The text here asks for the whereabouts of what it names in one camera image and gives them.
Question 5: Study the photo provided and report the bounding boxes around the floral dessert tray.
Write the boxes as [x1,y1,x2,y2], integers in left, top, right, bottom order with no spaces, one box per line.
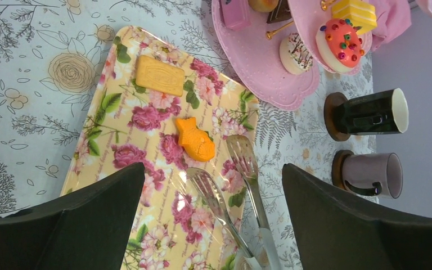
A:
[62,26,259,269]

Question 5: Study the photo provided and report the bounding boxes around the red donut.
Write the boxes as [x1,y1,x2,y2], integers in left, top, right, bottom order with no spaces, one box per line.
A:
[316,18,365,73]

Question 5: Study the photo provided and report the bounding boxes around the orange round pastry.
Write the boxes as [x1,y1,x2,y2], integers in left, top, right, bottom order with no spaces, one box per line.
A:
[248,0,278,12]

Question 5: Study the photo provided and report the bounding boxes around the floral tablecloth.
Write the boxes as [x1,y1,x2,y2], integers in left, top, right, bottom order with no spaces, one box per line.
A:
[0,1,375,269]

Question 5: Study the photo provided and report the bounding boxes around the pink wafer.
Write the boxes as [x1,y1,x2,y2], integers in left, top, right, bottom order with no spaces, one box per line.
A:
[220,0,251,31]

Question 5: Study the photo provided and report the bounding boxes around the brown wooden saucer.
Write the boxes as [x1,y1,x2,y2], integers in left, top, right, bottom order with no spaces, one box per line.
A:
[323,92,350,142]
[331,150,354,191]

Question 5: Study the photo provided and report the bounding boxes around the metal tongs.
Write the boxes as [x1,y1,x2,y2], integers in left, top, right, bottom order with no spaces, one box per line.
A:
[184,135,282,269]

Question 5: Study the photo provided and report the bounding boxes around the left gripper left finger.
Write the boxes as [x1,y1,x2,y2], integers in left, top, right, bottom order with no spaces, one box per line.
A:
[0,163,145,269]

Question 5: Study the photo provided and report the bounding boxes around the orange tart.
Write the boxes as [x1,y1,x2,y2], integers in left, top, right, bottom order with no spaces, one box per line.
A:
[175,117,215,162]

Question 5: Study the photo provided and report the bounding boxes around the chocolate cake piece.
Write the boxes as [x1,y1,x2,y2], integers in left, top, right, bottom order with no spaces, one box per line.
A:
[266,0,292,24]

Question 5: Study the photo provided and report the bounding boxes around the yellow roll cake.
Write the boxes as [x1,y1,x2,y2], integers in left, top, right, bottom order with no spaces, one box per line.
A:
[331,0,377,35]

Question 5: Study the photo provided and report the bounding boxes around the tan biscuit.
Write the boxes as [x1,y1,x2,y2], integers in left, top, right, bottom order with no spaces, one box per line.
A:
[135,55,185,97]

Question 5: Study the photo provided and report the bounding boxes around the pink cloth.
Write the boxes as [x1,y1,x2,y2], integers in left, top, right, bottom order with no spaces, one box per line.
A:
[369,0,411,52]

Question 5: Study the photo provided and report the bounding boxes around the black mug white inside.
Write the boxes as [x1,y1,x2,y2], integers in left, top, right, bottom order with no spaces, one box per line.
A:
[334,88,409,136]

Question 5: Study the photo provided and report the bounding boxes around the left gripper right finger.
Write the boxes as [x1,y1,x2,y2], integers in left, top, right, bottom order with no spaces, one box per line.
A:
[282,164,432,269]

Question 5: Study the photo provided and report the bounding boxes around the purple mug black handle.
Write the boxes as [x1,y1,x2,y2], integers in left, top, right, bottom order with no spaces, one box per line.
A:
[341,153,403,199]

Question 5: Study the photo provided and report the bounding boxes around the chocolate drizzle donut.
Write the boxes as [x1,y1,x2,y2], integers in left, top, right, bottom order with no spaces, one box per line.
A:
[279,33,313,75]

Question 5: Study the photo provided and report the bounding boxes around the pink three-tier cake stand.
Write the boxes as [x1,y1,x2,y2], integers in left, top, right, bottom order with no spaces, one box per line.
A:
[211,0,432,111]

